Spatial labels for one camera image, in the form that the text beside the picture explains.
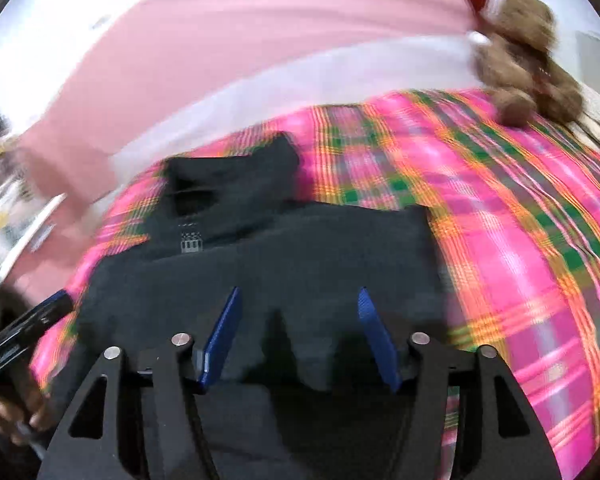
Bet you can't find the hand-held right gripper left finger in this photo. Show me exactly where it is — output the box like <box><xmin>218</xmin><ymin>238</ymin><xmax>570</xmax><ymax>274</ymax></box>
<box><xmin>36</xmin><ymin>287</ymin><xmax>244</xmax><ymax>480</ymax></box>

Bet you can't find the black garment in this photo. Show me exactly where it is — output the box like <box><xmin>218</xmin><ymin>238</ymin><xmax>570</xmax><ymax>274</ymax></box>
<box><xmin>44</xmin><ymin>131</ymin><xmax>462</xmax><ymax>480</ymax></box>

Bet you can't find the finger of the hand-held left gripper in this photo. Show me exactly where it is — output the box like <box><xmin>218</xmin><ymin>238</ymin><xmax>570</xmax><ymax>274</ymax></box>
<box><xmin>32</xmin><ymin>289</ymin><xmax>76</xmax><ymax>327</ymax></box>

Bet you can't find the person's left hand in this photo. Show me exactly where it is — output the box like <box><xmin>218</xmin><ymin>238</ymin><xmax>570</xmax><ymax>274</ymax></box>
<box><xmin>0</xmin><ymin>372</ymin><xmax>53</xmax><ymax>447</ymax></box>

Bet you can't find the brown teddy bear, red hat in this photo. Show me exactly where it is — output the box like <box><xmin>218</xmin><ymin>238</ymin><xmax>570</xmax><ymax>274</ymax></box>
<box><xmin>461</xmin><ymin>0</ymin><xmax>587</xmax><ymax>127</ymax></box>

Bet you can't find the pink plaid blanket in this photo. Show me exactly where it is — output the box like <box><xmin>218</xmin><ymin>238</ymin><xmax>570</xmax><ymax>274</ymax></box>
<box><xmin>29</xmin><ymin>87</ymin><xmax>600</xmax><ymax>480</ymax></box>

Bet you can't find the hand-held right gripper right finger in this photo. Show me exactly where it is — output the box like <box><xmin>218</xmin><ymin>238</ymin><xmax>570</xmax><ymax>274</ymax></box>
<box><xmin>357</xmin><ymin>287</ymin><xmax>564</xmax><ymax>480</ymax></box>

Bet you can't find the printed curtain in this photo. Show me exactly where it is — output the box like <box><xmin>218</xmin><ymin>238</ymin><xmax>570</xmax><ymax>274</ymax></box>
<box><xmin>0</xmin><ymin>132</ymin><xmax>68</xmax><ymax>283</ymax></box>

